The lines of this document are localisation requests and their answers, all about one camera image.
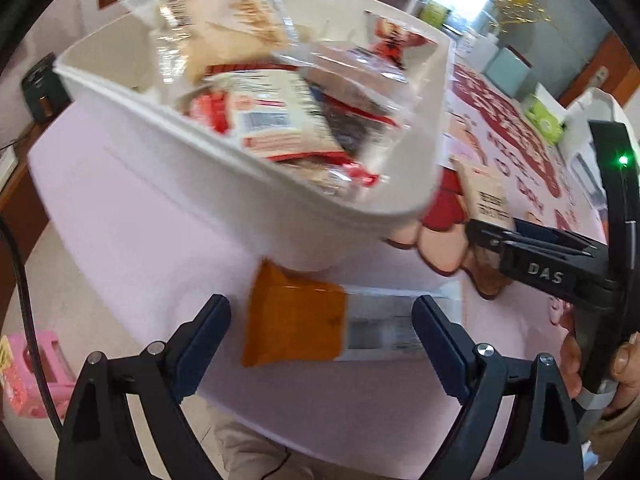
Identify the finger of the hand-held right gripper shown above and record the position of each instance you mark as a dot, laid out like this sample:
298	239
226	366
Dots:
487	237
550	234

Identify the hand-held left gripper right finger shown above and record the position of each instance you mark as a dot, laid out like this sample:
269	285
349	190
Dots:
440	347

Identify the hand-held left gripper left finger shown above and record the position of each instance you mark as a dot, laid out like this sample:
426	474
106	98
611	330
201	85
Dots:
200	350

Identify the beige labelled snack packet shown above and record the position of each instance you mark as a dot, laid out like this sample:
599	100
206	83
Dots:
487	195

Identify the orange snack packet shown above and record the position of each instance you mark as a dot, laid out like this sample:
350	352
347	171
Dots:
295	325

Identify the white plastic bin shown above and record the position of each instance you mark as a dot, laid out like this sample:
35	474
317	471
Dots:
250	185

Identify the person's right forearm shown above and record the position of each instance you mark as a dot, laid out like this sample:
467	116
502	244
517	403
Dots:
617	435

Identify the person's right hand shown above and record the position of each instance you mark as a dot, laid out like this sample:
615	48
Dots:
627	360

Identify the white countertop appliance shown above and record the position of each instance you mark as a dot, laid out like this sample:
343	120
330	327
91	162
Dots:
585	160

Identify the pink red printed tablecloth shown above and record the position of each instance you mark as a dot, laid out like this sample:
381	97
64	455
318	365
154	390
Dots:
150	270

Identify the person's beige trousers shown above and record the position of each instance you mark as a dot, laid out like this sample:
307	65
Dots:
255	450

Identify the green tissue pack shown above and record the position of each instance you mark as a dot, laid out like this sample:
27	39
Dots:
545	115

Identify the small red wrapped candy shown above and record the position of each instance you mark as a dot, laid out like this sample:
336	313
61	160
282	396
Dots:
365	172

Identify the teal canister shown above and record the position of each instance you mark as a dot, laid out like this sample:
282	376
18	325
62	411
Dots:
507	72

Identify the pink plastic stool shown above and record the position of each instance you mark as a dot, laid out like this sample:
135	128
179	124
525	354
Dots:
35	380

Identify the dark seaweed snack packet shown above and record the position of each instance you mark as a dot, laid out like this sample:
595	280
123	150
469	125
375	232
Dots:
357	127

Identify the clear packet red figure print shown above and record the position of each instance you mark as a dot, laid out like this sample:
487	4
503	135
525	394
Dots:
370	65

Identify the green jar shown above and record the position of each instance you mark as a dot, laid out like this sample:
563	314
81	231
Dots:
434	12

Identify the white red labelled snack packet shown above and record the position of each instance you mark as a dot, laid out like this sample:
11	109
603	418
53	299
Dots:
270	120

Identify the black electronic device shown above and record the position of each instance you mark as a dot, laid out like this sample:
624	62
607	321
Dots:
45	90

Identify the clear packet of beige crackers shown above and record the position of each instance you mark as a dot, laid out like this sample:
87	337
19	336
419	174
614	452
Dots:
220	25

